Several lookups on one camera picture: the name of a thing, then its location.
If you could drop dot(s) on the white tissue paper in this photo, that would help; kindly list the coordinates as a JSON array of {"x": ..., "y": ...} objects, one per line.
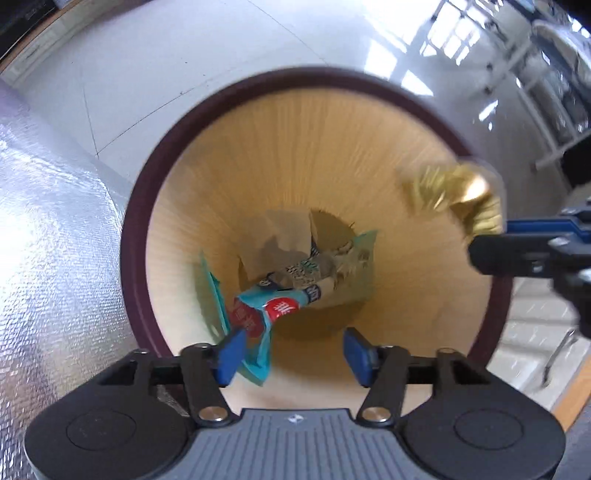
[{"x": 281, "y": 230}]

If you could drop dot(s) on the yellow wooden bin dark rim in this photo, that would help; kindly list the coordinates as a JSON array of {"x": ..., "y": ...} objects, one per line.
[{"x": 323, "y": 161}]

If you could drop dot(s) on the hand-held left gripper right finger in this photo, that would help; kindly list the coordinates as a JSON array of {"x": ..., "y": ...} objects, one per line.
[{"x": 360, "y": 357}]

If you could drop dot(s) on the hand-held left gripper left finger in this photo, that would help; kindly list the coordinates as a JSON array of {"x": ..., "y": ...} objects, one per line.
[{"x": 231, "y": 357}]

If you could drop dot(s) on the red gold foil wrapper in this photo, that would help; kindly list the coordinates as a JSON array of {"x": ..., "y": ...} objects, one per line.
[{"x": 461, "y": 189}]

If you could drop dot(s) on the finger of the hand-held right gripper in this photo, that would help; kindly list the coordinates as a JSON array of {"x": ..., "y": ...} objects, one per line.
[{"x": 512, "y": 256}]

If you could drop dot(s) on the silver foil sheet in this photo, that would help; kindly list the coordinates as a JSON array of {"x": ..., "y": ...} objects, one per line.
[{"x": 55, "y": 254}]

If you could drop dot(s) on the teal snack pouch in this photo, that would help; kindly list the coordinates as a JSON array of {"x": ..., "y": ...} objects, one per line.
[{"x": 251, "y": 318}]

